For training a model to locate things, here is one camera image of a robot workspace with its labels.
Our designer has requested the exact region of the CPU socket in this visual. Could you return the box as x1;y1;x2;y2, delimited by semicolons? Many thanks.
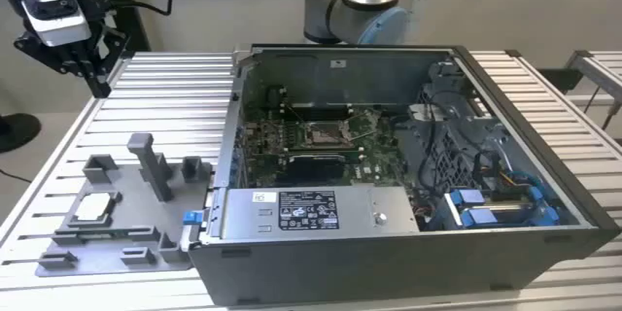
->
303;121;351;146

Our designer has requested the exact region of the black wire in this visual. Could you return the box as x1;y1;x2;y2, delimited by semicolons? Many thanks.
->
416;106;442;196

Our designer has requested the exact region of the grey plastic parts rack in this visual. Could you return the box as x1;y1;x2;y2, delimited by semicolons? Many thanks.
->
34;132;218;278

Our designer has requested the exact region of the black round stand base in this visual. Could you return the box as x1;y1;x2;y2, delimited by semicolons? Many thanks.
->
0;113;43;154

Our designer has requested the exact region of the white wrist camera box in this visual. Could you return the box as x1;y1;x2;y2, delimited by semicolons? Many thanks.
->
0;0;94;48

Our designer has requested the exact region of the thin wire locking lever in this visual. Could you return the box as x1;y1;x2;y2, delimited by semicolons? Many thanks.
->
283;103;307;125

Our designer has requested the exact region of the silver power supply unit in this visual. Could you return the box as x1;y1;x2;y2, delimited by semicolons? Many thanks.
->
221;186;422;241

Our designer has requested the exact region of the black graphics card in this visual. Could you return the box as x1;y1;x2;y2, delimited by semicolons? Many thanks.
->
286;154;349;186

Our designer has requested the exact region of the green RAM stick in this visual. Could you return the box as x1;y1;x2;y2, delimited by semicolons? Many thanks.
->
56;228;153;237

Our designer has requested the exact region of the hard disk in blue carrier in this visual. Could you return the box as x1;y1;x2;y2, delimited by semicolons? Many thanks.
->
445;186;545;210

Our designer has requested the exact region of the aluminium slat side table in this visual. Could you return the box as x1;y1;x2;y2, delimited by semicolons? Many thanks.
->
566;50;622;108

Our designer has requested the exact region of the silver CPU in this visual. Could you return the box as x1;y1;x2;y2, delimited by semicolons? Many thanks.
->
75;194;117;221

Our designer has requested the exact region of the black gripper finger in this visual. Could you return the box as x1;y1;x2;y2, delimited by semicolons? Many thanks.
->
85;18;131;99
12;29;97;79

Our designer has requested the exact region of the blue wire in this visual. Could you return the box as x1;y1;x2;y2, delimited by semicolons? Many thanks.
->
505;169;544;190

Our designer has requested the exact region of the black stand post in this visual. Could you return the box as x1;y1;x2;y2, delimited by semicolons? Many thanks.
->
91;0;153;53

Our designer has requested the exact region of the black RAM slot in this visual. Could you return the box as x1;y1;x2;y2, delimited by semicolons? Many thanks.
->
289;145;365;155
281;103;355;115

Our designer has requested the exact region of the silver metal bracket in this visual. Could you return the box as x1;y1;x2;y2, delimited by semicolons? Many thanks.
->
408;103;446;121

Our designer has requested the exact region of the open black PC case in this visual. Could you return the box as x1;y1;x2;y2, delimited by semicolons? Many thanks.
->
182;43;621;307

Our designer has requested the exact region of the green motherboard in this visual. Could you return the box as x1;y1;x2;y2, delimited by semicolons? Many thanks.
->
241;106;420;195

